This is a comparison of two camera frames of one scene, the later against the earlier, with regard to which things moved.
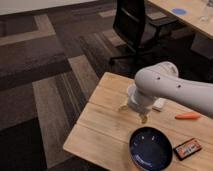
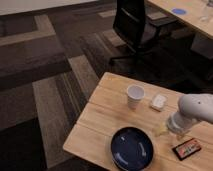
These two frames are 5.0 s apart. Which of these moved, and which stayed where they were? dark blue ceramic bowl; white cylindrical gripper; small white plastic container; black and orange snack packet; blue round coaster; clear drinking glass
Moved: white cylindrical gripper; dark blue ceramic bowl
Stayed: black and orange snack packet; blue round coaster; small white plastic container; clear drinking glass
